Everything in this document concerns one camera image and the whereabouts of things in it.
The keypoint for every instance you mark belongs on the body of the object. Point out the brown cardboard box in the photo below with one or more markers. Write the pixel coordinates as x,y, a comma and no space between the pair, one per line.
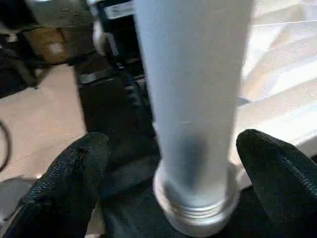
49,44

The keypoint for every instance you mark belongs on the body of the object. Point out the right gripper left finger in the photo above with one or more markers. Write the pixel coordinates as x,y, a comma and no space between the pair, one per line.
62,193

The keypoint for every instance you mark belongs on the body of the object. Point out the ribbed silver black strip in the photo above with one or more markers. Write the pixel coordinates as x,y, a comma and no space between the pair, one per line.
132,95

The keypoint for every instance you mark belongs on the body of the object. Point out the black metal frame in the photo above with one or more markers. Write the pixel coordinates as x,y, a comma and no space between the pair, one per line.
10,74

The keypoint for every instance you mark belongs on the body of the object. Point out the white plastic table leg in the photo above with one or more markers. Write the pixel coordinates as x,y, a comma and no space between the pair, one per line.
193,74

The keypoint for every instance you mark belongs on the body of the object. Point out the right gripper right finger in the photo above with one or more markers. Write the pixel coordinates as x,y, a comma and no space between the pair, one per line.
284,188

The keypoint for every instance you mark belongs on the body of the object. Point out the white plastic table top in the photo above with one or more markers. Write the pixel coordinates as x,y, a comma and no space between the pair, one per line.
284,74

